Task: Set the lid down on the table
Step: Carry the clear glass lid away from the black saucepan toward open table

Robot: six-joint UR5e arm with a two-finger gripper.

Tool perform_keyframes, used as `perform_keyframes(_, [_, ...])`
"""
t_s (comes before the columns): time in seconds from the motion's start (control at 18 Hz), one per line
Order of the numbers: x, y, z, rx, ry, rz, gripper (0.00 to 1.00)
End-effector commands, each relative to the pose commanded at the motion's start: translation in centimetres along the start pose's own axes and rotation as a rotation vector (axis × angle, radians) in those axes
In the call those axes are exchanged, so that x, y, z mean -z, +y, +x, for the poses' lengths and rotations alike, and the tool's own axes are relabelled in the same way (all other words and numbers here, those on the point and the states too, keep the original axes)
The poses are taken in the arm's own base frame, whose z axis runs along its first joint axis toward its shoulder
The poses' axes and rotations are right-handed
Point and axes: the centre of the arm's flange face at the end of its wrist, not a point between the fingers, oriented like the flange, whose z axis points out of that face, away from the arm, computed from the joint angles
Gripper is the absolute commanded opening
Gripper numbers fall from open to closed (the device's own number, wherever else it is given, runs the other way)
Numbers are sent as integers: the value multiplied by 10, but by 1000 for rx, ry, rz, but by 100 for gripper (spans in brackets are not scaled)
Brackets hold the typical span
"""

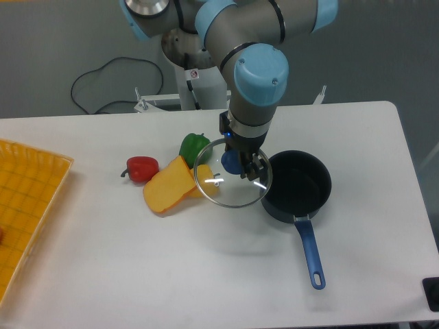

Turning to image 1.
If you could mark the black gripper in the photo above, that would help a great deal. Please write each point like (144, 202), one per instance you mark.
(247, 140)

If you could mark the glass lid with blue knob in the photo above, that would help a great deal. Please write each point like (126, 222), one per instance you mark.
(234, 192)

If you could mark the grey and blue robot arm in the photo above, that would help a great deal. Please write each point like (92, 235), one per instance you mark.
(242, 39)

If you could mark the green toy bell pepper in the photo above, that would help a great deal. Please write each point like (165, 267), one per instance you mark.
(191, 146)

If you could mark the red toy bell pepper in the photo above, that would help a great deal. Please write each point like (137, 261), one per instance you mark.
(141, 169)

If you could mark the black box at table edge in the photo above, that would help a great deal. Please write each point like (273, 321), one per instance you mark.
(431, 286)

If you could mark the yellow plastic basket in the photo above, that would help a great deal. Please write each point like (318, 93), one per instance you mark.
(31, 179)

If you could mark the dark saucepan with blue handle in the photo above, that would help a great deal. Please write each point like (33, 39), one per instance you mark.
(301, 185)

